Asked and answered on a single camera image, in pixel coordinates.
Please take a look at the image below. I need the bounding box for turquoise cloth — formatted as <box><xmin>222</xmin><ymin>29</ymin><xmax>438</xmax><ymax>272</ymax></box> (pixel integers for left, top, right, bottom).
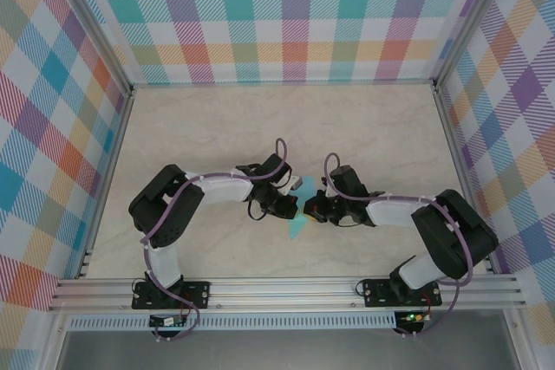
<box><xmin>286</xmin><ymin>176</ymin><xmax>317</xmax><ymax>241</ymax></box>

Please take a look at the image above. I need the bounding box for grey metal panel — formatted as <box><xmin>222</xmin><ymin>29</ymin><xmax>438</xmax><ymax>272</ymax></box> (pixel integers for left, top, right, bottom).
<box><xmin>55</xmin><ymin>329</ymin><xmax>521</xmax><ymax>370</ymax></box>

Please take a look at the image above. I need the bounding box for small black circuit board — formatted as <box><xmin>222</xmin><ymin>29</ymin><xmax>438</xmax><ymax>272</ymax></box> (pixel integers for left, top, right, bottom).
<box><xmin>149</xmin><ymin>315</ymin><xmax>188</xmax><ymax>328</ymax></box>

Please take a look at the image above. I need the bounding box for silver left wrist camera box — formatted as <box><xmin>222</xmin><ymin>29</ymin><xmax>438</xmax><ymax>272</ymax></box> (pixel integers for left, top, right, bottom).
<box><xmin>279</xmin><ymin>173</ymin><xmax>305</xmax><ymax>196</ymax></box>

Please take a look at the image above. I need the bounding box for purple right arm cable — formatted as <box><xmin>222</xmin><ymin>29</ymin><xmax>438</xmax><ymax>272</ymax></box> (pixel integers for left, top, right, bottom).
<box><xmin>324</xmin><ymin>153</ymin><xmax>474</xmax><ymax>339</ymax></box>

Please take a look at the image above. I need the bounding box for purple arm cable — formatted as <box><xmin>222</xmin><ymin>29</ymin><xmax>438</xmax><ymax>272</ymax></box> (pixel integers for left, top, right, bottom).
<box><xmin>324</xmin><ymin>153</ymin><xmax>474</xmax><ymax>339</ymax></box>
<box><xmin>140</xmin><ymin>138</ymin><xmax>201</xmax><ymax>343</ymax></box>

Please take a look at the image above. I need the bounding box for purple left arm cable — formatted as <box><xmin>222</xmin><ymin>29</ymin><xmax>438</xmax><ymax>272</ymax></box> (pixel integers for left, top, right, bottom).
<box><xmin>140</xmin><ymin>138</ymin><xmax>201</xmax><ymax>343</ymax></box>

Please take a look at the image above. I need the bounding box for wide aluminium mounting rail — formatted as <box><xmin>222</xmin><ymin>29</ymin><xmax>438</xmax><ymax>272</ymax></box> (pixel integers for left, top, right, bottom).
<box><xmin>47</xmin><ymin>276</ymin><xmax>528</xmax><ymax>314</ymax></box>

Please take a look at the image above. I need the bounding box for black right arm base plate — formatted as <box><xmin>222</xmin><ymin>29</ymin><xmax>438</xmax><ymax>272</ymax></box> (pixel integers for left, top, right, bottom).
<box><xmin>362</xmin><ymin>277</ymin><xmax>443</xmax><ymax>308</ymax></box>

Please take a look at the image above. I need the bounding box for slotted grey cable duct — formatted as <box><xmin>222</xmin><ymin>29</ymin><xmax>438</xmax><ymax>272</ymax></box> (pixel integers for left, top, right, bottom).
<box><xmin>67</xmin><ymin>311</ymin><xmax>398</xmax><ymax>331</ymax></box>

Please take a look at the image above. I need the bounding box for thin aluminium wall rail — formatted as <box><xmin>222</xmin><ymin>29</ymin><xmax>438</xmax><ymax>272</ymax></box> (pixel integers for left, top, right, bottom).
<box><xmin>129</xmin><ymin>78</ymin><xmax>437</xmax><ymax>89</ymax></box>

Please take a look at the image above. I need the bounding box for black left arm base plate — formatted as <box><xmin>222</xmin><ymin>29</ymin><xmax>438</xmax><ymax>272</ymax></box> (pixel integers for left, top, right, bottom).
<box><xmin>131</xmin><ymin>281</ymin><xmax>212</xmax><ymax>310</ymax></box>

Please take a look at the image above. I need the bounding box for aluminium side rail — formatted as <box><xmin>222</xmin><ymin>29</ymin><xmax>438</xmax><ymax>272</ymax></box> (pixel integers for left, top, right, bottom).
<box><xmin>432</xmin><ymin>83</ymin><xmax>500</xmax><ymax>276</ymax></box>
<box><xmin>75</xmin><ymin>86</ymin><xmax>136</xmax><ymax>280</ymax></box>

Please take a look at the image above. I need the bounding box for aluminium frame post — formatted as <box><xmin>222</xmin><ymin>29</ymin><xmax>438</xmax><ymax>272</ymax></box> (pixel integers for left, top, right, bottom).
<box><xmin>431</xmin><ymin>0</ymin><xmax>517</xmax><ymax>94</ymax></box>
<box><xmin>50</xmin><ymin>0</ymin><xmax>135</xmax><ymax>96</ymax></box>

